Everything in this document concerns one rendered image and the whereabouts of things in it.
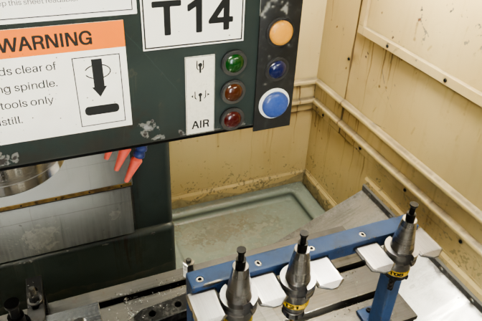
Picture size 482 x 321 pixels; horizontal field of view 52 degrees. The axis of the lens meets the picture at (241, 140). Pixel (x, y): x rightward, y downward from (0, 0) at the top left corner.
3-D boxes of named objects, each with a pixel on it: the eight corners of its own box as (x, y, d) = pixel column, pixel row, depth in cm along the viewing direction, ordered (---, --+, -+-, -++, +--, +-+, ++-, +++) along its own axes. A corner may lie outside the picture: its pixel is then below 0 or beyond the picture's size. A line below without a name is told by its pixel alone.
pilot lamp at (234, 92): (244, 101, 51) (244, 82, 50) (224, 104, 51) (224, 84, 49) (242, 99, 52) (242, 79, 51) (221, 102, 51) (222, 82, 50)
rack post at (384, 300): (399, 339, 114) (431, 245, 98) (379, 347, 112) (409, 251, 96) (374, 306, 121) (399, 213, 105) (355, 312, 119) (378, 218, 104)
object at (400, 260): (405, 242, 98) (408, 233, 96) (422, 265, 93) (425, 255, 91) (376, 246, 96) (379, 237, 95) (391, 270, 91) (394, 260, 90)
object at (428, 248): (446, 254, 94) (447, 251, 94) (424, 261, 92) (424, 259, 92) (422, 231, 99) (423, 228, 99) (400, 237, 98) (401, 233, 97)
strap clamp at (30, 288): (54, 353, 107) (41, 307, 99) (37, 357, 106) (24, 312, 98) (49, 307, 117) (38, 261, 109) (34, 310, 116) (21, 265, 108)
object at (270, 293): (291, 303, 83) (292, 300, 82) (262, 312, 81) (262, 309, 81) (273, 274, 88) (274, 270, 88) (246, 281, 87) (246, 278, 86)
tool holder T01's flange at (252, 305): (244, 284, 87) (245, 274, 86) (264, 309, 83) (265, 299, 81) (213, 299, 84) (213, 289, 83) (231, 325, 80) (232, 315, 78)
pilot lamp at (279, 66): (287, 79, 52) (289, 59, 51) (267, 81, 51) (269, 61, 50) (284, 76, 52) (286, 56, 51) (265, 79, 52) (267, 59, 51)
